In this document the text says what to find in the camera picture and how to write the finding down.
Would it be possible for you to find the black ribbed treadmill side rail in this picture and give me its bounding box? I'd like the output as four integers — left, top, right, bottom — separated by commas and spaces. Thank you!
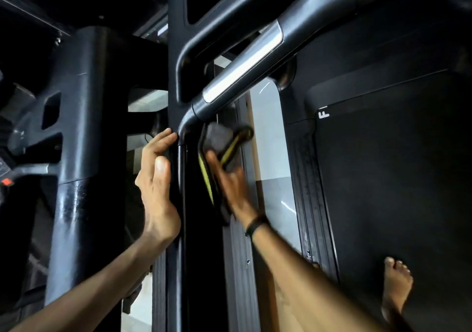
283, 119, 340, 285

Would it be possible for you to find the black neighbouring machine upright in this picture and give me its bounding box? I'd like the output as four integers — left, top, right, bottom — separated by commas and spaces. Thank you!
7, 26, 130, 332

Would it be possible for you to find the person's right forearm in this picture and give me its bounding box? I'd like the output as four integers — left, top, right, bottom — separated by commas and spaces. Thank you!
246, 222, 388, 332

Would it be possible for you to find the grey cloth with yellow edge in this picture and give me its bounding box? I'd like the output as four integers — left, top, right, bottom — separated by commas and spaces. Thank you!
197, 122, 255, 226

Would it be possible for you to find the person's bare foot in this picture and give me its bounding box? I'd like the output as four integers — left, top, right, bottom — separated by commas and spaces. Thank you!
380, 257, 414, 327

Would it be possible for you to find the silver handrail sensor plate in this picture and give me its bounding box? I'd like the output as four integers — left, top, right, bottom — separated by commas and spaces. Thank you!
202, 20, 284, 104

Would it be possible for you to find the person's left hand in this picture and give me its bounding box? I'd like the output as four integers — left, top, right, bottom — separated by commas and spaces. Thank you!
134, 128, 182, 245

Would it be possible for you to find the grey treadmill handrail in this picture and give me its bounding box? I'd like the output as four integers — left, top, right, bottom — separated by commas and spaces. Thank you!
177, 0, 443, 148

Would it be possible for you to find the person's right hand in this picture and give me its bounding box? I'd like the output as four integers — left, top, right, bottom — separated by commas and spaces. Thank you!
205, 150, 259, 229

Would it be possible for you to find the person's left forearm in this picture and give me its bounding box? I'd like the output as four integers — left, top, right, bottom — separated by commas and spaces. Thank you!
7, 231, 178, 332

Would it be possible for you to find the black treadmill belt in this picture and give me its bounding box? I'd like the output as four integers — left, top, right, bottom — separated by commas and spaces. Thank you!
313, 71, 472, 332

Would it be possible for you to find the black wristband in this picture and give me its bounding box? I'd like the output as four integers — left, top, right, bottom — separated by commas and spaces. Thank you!
244, 214, 270, 239

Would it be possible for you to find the black treadmill upright frame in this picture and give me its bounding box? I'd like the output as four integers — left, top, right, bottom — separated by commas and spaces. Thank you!
162, 0, 281, 332

